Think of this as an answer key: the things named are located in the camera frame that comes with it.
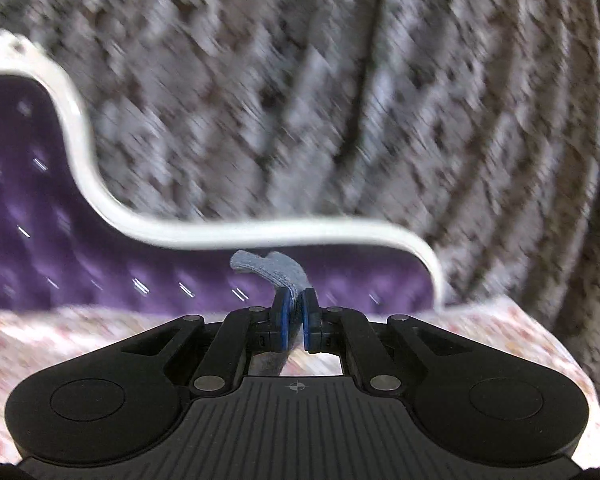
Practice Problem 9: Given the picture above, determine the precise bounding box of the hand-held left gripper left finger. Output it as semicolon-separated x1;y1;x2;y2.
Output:
121;291;289;394

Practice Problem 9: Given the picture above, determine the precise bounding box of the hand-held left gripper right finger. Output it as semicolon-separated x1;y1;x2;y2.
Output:
303;289;475;394

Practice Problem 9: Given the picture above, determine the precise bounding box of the small grey-blue garment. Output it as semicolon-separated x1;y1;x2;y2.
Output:
228;249;311;377

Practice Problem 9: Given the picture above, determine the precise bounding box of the grey damask curtain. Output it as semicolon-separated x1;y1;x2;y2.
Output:
0;0;600;413

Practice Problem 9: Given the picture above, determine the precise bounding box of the floral blanket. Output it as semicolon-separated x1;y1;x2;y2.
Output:
0;294;600;480

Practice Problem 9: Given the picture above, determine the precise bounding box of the purple tufted sofa white frame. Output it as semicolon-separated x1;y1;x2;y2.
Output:
0;30;456;317

